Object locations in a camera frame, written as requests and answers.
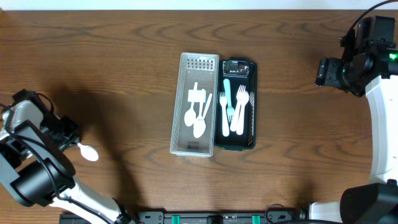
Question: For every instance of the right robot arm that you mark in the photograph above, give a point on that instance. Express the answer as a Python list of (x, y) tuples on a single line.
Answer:
[(368, 67)]

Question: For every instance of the mint green plastic fork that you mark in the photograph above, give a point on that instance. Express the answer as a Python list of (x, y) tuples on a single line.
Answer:
[(230, 110)]

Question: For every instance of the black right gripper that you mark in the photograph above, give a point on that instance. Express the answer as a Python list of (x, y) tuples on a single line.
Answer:
[(328, 73)]

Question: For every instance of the white plastic spoon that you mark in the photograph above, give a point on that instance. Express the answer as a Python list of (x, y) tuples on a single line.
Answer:
[(88, 152), (203, 99), (190, 114), (244, 98)]

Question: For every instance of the pink plastic fork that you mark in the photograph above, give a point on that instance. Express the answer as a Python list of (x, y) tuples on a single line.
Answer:
[(239, 97)]

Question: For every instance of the white plastic fork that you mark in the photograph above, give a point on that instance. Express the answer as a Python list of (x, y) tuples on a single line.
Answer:
[(224, 123)]

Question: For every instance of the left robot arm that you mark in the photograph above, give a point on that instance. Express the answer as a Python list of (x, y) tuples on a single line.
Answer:
[(35, 170)]

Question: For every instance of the black perforated plastic basket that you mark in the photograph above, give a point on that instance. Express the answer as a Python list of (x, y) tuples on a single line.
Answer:
[(240, 71)]

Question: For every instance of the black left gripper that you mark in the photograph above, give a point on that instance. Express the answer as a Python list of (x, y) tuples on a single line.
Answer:
[(66, 132)]

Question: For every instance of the clear perforated plastic basket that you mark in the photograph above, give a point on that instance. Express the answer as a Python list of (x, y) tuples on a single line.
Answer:
[(203, 69)]

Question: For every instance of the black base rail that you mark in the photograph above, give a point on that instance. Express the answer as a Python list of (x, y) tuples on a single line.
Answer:
[(275, 214)]

